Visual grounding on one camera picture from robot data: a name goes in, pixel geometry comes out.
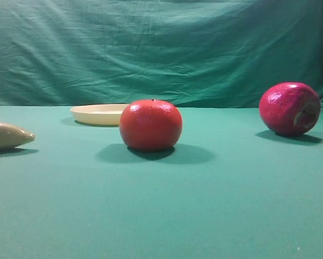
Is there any green backdrop cloth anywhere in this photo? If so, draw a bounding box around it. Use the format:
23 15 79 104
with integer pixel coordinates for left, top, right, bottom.
0 1 323 108

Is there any dark red apple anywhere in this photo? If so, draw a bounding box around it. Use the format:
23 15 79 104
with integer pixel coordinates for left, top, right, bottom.
259 82 321 137

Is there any pale yellow plate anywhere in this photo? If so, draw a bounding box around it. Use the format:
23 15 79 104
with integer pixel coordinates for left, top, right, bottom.
70 104 128 126

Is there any orange-red tangerine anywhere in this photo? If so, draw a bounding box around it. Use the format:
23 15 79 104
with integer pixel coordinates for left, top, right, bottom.
119 99 183 152

